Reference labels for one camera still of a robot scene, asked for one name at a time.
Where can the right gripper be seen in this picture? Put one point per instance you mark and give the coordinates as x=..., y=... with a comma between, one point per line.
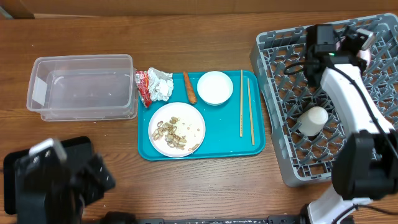
x=361, y=63

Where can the pink bowl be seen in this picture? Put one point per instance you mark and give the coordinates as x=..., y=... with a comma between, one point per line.
x=363, y=54

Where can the white cup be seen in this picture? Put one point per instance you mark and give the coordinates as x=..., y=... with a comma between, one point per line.
x=312, y=121

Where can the wooden chopstick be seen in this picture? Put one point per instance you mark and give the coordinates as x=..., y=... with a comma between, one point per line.
x=241, y=105
x=250, y=113

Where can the white bowl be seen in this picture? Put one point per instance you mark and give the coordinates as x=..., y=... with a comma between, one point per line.
x=215, y=88

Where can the orange carrot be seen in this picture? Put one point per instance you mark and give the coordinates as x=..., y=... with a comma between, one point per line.
x=189, y=89

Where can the white tissue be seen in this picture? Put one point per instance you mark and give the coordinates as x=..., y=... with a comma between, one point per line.
x=161, y=84

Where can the white plate with food scraps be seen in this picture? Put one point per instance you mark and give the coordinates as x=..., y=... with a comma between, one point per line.
x=176, y=130

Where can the red snack wrapper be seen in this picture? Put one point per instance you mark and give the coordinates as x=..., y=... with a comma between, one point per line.
x=142, y=83

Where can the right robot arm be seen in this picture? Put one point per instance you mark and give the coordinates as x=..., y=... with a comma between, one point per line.
x=366, y=168

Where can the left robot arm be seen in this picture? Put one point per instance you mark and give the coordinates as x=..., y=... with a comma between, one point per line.
x=54, y=190

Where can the grey dishwasher rack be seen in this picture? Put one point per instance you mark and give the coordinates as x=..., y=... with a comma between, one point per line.
x=306, y=160

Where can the teal serving tray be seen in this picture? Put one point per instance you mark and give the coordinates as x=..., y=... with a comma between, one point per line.
x=222, y=122

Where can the clear plastic bin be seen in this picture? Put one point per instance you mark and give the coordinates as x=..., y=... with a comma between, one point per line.
x=83, y=88

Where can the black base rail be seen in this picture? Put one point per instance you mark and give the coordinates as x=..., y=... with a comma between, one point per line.
x=273, y=219

